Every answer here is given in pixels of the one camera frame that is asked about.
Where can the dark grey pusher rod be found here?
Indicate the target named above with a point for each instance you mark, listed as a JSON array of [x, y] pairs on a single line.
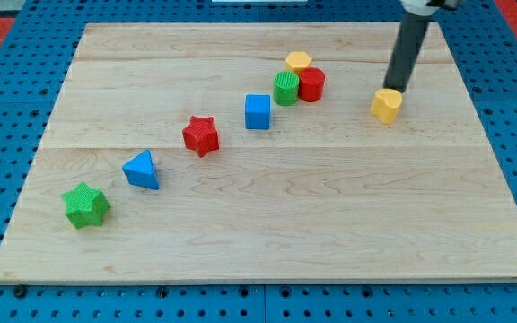
[[410, 37]]

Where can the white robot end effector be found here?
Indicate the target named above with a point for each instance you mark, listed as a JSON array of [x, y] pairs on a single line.
[[429, 7]]

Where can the yellow heart block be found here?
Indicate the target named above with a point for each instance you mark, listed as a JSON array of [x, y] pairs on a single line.
[[386, 104]]

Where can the light wooden board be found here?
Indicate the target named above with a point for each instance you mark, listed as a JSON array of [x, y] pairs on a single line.
[[326, 195]]

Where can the red cylinder block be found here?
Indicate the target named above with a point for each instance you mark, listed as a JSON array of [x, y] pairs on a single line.
[[311, 86]]

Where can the yellow hexagon block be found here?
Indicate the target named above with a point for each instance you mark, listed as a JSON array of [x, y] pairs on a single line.
[[297, 61]]

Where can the green cylinder block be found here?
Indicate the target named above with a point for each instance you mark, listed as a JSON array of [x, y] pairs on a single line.
[[285, 88]]

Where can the blue cube block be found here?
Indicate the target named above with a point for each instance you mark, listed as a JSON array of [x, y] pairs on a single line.
[[257, 111]]

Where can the red star block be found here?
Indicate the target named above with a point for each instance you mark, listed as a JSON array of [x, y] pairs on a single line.
[[201, 136]]

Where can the blue triangle block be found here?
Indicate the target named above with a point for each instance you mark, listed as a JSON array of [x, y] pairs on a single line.
[[141, 172]]

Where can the green star block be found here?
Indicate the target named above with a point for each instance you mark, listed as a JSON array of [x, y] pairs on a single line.
[[85, 206]]

